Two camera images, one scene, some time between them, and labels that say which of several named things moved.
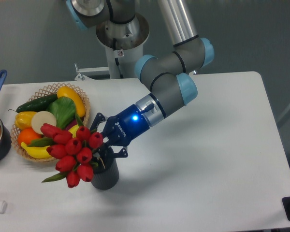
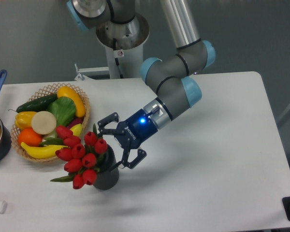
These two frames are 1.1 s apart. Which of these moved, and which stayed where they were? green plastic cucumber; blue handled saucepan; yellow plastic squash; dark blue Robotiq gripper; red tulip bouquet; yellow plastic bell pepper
Moved: red tulip bouquet; dark blue Robotiq gripper
Stayed: green plastic cucumber; yellow plastic squash; blue handled saucepan; yellow plastic bell pepper
